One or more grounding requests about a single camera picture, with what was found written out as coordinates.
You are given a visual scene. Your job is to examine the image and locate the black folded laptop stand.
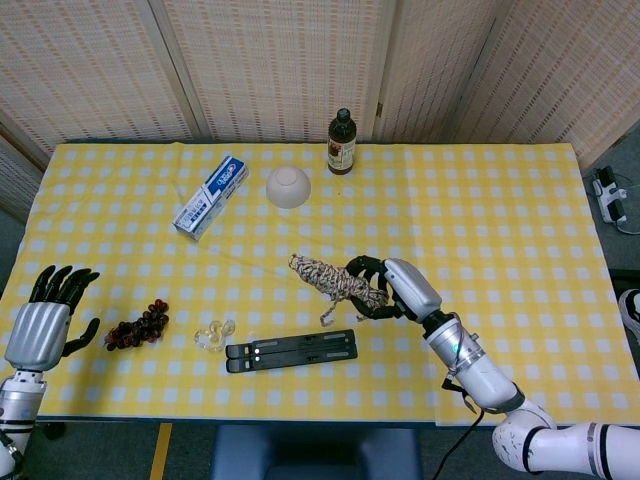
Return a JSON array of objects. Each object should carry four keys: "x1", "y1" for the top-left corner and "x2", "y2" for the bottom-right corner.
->
[{"x1": 224, "y1": 328, "x2": 359, "y2": 374}]

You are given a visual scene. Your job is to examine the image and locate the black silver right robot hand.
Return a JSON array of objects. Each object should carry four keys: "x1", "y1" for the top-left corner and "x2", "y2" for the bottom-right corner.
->
[{"x1": 343, "y1": 254, "x2": 444, "y2": 324}]

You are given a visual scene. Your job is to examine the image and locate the white power strip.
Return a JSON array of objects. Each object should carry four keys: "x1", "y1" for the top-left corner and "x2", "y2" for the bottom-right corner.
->
[{"x1": 592, "y1": 167, "x2": 630, "y2": 225}]

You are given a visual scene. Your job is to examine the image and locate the blue white toothpaste box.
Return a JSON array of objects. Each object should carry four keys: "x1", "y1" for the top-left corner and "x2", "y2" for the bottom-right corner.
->
[{"x1": 172, "y1": 154, "x2": 250, "y2": 242}]

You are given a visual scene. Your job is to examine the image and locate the beige woven folding screen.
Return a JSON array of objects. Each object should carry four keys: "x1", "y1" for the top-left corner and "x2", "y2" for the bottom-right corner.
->
[{"x1": 0, "y1": 0, "x2": 640, "y2": 224}]

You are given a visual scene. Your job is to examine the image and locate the clear plastic ring chain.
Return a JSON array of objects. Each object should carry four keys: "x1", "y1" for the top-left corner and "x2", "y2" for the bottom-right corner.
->
[{"x1": 193, "y1": 318, "x2": 237, "y2": 355}]

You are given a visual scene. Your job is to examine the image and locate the beige upturned bowl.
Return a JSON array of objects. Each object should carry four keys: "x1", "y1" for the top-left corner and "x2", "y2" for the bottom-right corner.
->
[{"x1": 265, "y1": 165, "x2": 312, "y2": 210}]

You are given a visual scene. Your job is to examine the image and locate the black white sneaker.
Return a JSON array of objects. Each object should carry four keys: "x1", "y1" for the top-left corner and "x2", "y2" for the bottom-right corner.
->
[{"x1": 618, "y1": 288, "x2": 640, "y2": 346}]

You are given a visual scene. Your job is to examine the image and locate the dark brown labelled bottle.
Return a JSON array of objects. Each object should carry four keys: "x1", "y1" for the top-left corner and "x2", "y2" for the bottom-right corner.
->
[{"x1": 327, "y1": 107, "x2": 357, "y2": 176}]

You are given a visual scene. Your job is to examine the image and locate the dark red grape bunch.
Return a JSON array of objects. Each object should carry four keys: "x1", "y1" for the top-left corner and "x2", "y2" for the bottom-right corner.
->
[{"x1": 103, "y1": 298, "x2": 170, "y2": 353}]

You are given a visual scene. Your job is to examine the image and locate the brown white braided rope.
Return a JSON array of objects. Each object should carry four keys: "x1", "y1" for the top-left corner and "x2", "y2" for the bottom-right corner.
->
[{"x1": 288, "y1": 253, "x2": 391, "y2": 327}]

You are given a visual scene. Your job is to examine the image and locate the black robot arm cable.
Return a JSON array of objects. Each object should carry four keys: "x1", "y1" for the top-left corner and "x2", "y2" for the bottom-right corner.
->
[{"x1": 429, "y1": 327, "x2": 489, "y2": 480}]

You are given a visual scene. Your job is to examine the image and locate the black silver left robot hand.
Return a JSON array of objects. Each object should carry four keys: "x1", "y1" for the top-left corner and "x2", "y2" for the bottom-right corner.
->
[{"x1": 3, "y1": 264, "x2": 101, "y2": 372}]

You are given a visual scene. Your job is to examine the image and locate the yellow white checkered tablecloth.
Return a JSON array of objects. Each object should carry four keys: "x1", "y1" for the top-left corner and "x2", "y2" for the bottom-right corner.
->
[{"x1": 0, "y1": 142, "x2": 640, "y2": 429}]

